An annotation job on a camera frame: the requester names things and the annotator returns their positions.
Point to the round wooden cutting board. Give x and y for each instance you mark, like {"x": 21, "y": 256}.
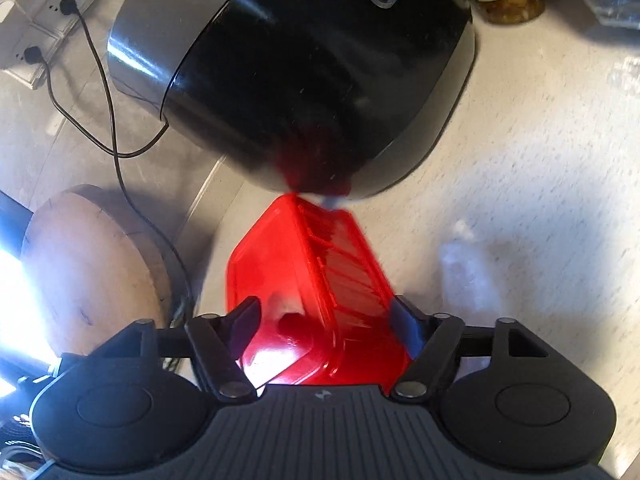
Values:
{"x": 90, "y": 270}

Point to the crumpled clear plastic film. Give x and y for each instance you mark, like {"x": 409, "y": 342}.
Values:
{"x": 624, "y": 74}

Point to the small clear plastic wrapper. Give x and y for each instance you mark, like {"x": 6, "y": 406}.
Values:
{"x": 460, "y": 255}

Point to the black kitchen appliance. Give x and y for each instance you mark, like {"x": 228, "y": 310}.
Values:
{"x": 300, "y": 85}

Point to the red plastic container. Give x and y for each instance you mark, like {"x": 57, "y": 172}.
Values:
{"x": 310, "y": 270}

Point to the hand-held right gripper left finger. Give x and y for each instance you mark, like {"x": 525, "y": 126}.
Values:
{"x": 250, "y": 310}

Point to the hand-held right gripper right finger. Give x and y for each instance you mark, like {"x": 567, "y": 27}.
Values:
{"x": 405, "y": 320}

